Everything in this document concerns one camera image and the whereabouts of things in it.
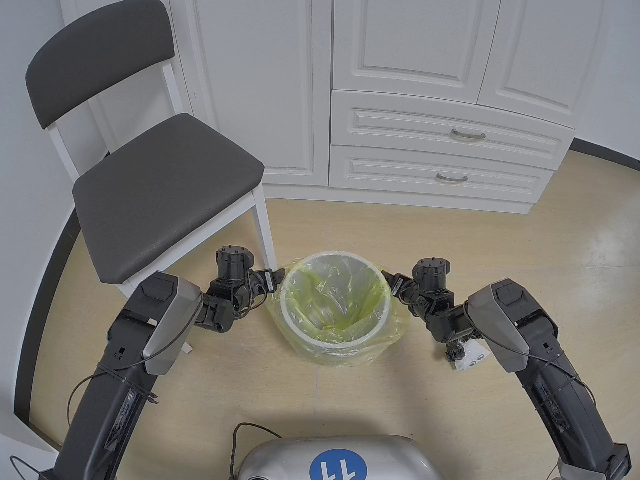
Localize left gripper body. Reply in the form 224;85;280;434
247;267;279;302

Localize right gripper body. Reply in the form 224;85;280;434
391;273;419;309

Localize yellow-green plastic bag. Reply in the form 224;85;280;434
265;255;412;368

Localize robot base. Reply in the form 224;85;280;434
239;435;443;480

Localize white trash bin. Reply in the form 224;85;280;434
278;251;392;355

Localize white printed wrapper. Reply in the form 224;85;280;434
450;339;488;371

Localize white chair with grey cushions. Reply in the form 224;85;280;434
25;0;277;355

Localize white wardrobe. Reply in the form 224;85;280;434
56;0;613;215

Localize black cable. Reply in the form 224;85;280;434
229;422;283;476

